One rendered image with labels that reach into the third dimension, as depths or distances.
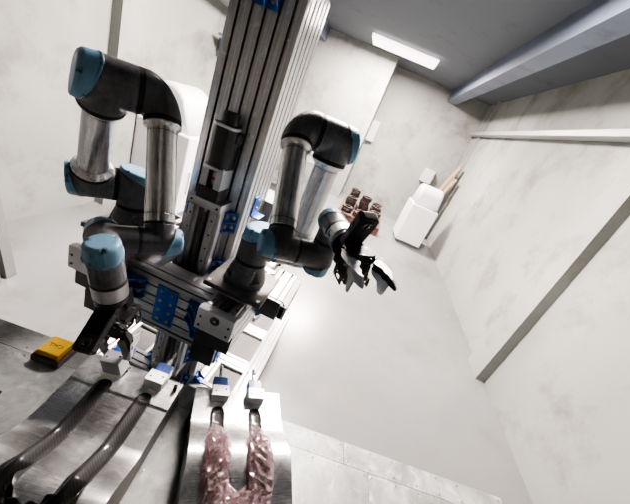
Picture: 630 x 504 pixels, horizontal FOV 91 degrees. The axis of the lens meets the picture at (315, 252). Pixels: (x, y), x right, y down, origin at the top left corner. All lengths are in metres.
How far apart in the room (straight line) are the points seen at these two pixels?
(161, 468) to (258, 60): 1.22
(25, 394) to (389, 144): 8.00
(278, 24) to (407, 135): 7.32
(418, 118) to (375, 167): 1.48
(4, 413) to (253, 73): 1.17
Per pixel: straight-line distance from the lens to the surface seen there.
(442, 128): 8.49
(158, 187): 0.92
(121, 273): 0.82
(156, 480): 1.00
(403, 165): 8.43
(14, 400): 1.15
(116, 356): 1.01
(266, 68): 1.22
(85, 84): 0.96
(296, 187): 0.89
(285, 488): 0.96
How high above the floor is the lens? 1.70
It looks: 24 degrees down
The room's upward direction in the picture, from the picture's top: 23 degrees clockwise
